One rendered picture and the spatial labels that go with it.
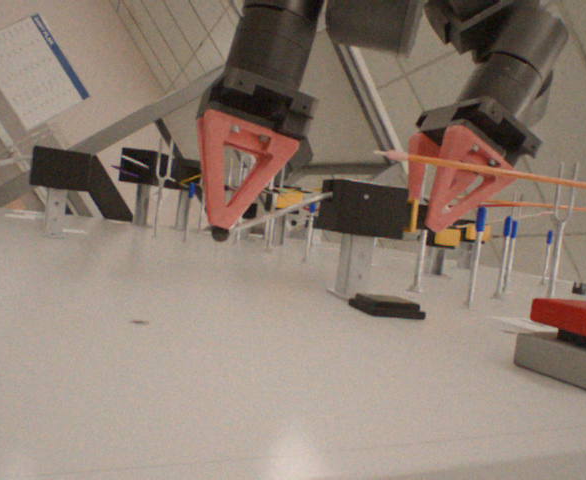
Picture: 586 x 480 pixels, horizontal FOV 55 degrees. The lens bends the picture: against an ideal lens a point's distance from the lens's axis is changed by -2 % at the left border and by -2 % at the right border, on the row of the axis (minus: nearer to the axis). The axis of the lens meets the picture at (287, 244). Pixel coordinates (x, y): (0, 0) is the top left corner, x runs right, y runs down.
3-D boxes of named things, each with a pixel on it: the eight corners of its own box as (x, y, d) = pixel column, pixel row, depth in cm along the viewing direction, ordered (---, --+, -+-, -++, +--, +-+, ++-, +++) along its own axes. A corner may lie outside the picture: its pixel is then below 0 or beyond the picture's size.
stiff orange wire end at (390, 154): (368, 157, 35) (370, 148, 35) (611, 195, 38) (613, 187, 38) (375, 155, 34) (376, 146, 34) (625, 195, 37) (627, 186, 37)
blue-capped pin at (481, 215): (455, 306, 48) (469, 204, 48) (470, 307, 49) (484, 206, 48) (465, 309, 47) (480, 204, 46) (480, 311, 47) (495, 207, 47)
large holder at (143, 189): (179, 228, 123) (187, 161, 122) (146, 228, 106) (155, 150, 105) (149, 224, 124) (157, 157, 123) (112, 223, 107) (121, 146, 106)
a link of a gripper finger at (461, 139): (429, 245, 51) (480, 157, 52) (478, 254, 45) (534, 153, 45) (372, 204, 49) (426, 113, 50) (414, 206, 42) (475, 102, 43)
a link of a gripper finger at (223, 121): (248, 235, 47) (280, 125, 47) (273, 242, 40) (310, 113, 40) (167, 211, 45) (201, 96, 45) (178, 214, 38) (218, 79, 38)
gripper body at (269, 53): (271, 140, 48) (296, 55, 48) (314, 126, 38) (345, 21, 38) (196, 114, 46) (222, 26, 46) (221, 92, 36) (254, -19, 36)
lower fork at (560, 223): (562, 312, 54) (584, 163, 53) (549, 311, 53) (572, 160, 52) (544, 308, 56) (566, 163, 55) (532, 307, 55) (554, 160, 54)
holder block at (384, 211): (316, 228, 46) (322, 179, 46) (378, 236, 48) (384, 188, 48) (336, 232, 42) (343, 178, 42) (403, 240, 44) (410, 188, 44)
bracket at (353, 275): (325, 291, 47) (333, 230, 47) (351, 293, 48) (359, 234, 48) (348, 301, 43) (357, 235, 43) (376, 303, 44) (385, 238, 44)
